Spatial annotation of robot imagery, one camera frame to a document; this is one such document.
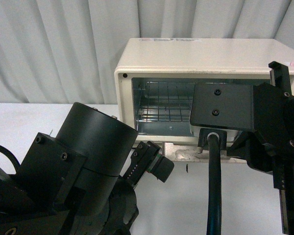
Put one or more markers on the cream toaster oven body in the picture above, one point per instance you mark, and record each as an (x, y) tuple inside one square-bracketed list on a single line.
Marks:
[(237, 61)]

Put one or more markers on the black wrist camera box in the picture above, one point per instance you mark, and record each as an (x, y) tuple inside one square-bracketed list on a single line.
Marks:
[(223, 106)]

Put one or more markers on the white pleated curtain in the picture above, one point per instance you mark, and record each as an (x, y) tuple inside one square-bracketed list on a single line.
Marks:
[(66, 51)]

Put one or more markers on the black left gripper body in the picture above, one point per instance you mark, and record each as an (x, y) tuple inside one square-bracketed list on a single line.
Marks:
[(141, 160)]

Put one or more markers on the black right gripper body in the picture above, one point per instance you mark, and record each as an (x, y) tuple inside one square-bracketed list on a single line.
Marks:
[(269, 146)]

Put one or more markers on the oven door with glass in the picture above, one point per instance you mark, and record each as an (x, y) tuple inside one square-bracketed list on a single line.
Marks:
[(193, 154)]

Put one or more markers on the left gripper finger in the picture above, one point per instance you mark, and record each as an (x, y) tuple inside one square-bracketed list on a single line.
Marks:
[(162, 168)]

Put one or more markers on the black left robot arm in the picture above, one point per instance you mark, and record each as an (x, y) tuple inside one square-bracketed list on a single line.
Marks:
[(81, 182)]

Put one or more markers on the wire oven rack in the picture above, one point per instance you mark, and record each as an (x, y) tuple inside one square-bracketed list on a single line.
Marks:
[(165, 102)]

